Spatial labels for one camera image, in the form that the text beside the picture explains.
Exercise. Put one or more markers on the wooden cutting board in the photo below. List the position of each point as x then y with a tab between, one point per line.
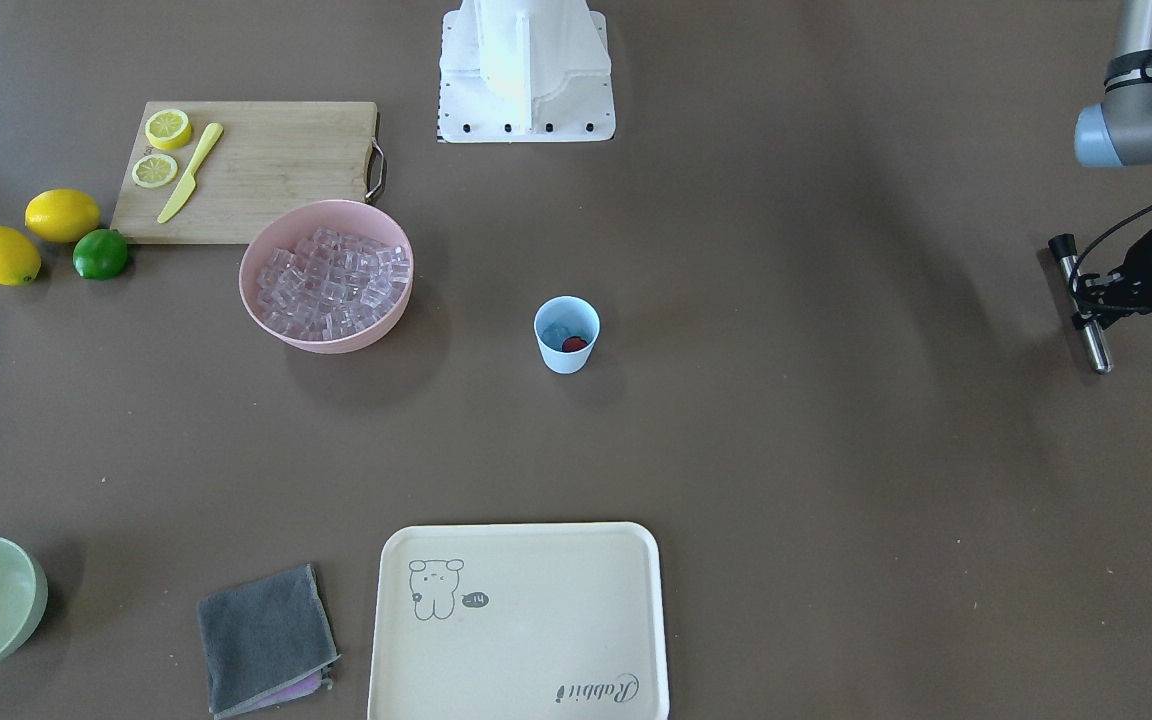
272	157

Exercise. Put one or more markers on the green lime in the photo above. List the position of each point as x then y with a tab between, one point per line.
101	255

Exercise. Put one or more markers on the clear ice cubes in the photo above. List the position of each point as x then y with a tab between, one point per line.
330	285

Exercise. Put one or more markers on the lemon half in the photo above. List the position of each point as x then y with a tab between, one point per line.
168	129

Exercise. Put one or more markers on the pink bowl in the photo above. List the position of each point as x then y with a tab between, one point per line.
343	215

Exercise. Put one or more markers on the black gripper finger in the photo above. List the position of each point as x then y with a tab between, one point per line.
1099	288
1099	314

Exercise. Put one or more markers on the yellow lemon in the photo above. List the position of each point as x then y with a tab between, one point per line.
20	260
62	215

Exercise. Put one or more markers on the cream rabbit serving tray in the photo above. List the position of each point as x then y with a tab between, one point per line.
520	621

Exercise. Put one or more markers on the steel muddler black tip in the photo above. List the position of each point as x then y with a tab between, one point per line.
1063	250

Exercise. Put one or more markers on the light blue cup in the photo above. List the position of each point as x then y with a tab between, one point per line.
558	319

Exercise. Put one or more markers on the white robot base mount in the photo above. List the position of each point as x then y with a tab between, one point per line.
525	72

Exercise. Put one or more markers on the yellow lemon upper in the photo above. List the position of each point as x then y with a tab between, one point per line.
62	215

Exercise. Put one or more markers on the grey folded cloth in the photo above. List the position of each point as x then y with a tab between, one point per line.
265	642

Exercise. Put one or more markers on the yellow lemon lower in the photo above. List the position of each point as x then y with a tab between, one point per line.
20	260

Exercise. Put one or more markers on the lemon slice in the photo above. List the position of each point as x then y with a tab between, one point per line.
152	171

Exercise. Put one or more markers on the yellow plastic knife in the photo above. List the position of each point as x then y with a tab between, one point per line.
187	183

